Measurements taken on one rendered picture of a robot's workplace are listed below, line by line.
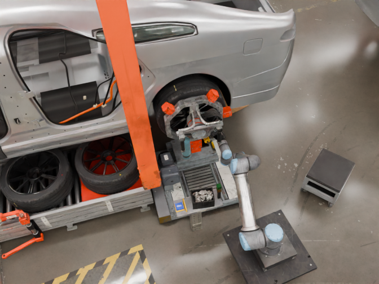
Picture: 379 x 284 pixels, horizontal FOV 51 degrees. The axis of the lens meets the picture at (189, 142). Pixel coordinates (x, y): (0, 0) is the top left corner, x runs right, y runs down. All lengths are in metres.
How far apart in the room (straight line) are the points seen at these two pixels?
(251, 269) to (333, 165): 1.34
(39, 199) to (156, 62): 1.67
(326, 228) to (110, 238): 2.12
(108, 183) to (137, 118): 1.10
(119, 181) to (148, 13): 1.57
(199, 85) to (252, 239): 1.38
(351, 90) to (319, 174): 1.67
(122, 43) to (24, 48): 2.69
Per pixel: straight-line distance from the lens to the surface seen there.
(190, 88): 3.50
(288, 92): 5.22
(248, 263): 3.59
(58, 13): 3.18
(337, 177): 4.11
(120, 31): 2.40
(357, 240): 4.22
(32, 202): 3.95
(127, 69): 2.58
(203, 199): 3.55
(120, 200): 3.89
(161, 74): 3.36
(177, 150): 4.26
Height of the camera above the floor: 3.64
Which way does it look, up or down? 52 degrees down
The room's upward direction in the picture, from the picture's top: 4 degrees counter-clockwise
